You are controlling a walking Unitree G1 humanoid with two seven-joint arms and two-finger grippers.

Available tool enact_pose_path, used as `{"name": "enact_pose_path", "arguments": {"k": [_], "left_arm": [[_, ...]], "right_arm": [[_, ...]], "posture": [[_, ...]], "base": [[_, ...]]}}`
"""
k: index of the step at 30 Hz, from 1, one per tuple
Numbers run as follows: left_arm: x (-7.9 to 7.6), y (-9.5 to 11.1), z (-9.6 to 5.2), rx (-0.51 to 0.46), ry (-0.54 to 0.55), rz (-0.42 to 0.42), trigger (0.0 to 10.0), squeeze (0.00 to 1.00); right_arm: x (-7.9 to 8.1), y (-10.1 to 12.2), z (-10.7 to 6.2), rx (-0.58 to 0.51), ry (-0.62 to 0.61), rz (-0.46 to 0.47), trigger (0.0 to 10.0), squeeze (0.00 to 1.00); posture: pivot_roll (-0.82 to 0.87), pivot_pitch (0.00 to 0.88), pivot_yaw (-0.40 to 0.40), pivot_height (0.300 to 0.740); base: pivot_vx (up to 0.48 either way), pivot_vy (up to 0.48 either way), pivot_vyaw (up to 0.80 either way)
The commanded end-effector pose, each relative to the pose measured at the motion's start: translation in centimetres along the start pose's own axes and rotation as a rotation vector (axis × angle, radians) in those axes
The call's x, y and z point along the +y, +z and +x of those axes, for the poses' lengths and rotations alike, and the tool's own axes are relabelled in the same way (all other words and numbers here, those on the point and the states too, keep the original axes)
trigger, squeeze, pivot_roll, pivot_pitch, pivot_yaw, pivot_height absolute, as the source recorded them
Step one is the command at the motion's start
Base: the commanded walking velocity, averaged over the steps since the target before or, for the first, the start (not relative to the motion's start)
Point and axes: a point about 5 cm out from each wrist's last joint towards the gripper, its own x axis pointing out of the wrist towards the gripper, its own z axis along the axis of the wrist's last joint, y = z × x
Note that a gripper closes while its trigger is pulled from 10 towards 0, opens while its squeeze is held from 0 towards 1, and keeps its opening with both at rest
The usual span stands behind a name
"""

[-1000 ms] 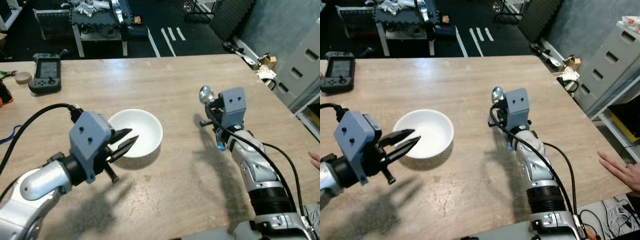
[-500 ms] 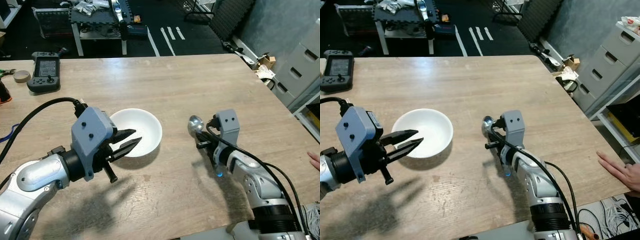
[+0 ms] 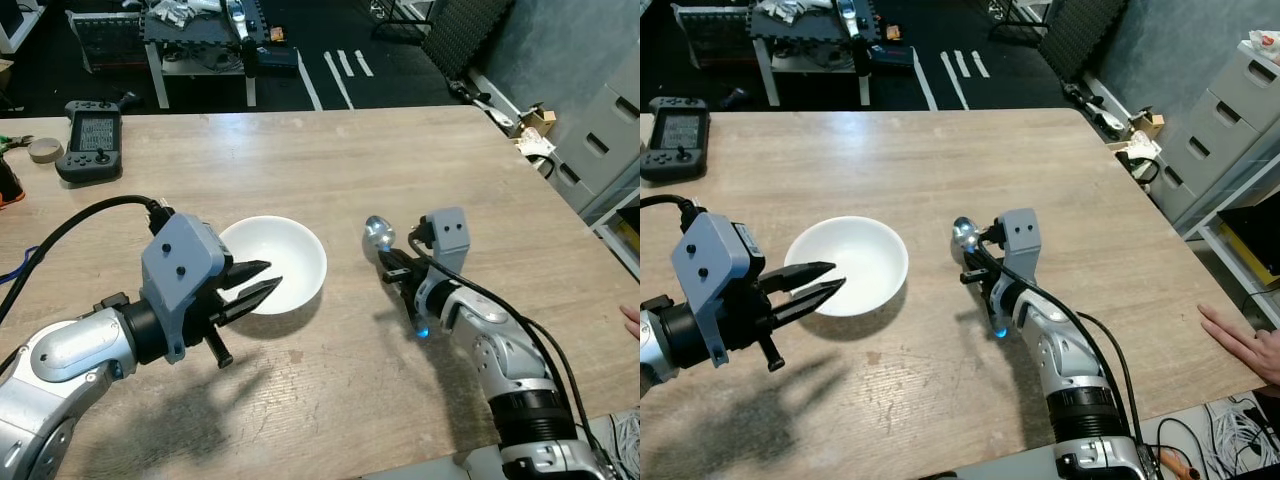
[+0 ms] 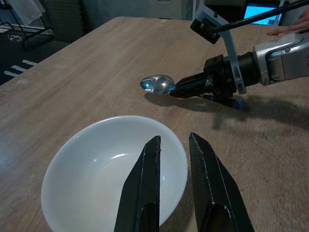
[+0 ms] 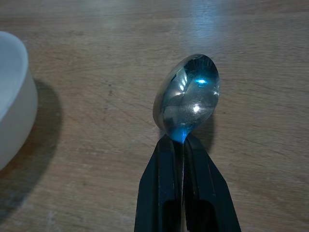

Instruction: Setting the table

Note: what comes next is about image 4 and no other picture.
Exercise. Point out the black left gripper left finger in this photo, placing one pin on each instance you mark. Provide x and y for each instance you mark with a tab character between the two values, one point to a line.
142	193

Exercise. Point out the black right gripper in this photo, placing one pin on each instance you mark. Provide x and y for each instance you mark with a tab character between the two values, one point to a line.
219	75

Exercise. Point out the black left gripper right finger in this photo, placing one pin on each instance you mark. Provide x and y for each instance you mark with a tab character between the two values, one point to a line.
212	198

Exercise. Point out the shiny metal spoon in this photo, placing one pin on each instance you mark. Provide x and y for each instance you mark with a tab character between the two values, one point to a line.
157	83

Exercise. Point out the white ceramic bowl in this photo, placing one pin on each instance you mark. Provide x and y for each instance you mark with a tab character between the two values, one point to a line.
91	169

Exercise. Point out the bare person hand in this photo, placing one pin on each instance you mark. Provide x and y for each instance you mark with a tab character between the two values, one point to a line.
289	27

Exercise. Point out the computer monitor blue screen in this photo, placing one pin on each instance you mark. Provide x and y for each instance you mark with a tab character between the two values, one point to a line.
256	10

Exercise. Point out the black metal rack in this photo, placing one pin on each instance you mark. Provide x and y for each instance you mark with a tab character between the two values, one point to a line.
31	38

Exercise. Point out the white translucent cloth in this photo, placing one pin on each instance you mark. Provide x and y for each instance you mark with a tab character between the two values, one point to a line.
29	10

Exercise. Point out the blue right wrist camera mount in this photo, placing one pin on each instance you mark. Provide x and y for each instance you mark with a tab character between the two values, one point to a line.
230	48

